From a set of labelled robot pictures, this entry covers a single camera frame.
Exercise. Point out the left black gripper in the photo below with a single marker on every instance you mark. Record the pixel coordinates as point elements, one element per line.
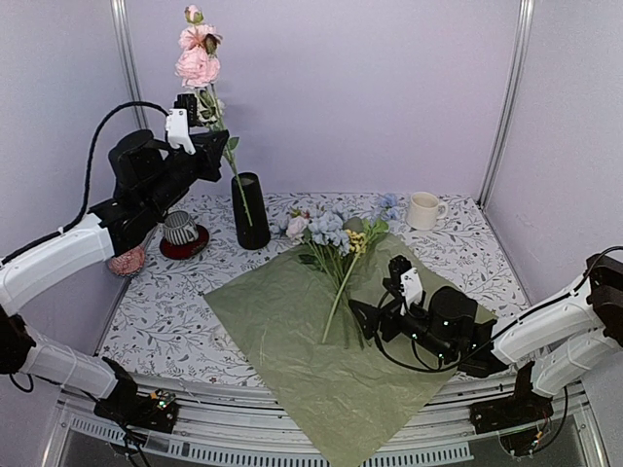
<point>210,151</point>

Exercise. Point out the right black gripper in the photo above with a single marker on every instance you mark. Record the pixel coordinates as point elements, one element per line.
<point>389,314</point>

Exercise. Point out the green and peach wrapping paper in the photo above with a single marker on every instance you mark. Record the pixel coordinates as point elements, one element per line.
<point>290,337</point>

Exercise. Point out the peach paper flower bouquet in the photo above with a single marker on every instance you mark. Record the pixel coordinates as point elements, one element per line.
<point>321,229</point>

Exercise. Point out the pink rose stem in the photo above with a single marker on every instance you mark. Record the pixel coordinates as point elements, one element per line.
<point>198,66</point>

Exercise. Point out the white rose stem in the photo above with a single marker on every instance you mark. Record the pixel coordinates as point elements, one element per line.
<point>230,146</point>

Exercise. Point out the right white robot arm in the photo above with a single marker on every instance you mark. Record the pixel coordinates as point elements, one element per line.
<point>585,319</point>

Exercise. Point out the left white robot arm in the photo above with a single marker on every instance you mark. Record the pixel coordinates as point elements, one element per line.
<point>108,230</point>

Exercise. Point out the black cylindrical vase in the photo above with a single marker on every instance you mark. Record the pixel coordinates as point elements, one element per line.
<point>250,213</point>

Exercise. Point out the striped black white cup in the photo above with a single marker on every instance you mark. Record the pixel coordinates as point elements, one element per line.
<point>180,228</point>

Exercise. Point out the yellow daisy sprig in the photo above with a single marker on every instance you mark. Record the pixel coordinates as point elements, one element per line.
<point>357,242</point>

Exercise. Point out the red round coaster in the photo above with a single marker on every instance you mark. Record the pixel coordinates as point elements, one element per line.
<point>187,250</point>

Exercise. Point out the pink patterned ball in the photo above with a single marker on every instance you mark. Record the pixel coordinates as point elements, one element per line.
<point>128,264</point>

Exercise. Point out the cream ceramic mug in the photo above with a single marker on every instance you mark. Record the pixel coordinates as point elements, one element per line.
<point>425,210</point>

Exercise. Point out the floral patterned tablecloth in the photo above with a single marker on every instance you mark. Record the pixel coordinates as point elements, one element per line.
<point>163,327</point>

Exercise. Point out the left aluminium frame post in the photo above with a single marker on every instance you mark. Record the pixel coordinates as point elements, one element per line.
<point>123,38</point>

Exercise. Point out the aluminium frame post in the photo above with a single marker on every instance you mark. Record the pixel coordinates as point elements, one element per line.
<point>123,38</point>
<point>517,67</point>

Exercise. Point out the aluminium front rail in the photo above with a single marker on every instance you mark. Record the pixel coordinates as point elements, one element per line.
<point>221,425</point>

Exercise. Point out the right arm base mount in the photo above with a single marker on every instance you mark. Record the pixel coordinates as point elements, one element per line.
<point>521,407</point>

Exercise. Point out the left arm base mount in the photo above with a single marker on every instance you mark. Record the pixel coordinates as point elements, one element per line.
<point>157,411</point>

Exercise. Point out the right aluminium frame post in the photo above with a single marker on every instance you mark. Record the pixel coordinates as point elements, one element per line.
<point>517,67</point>

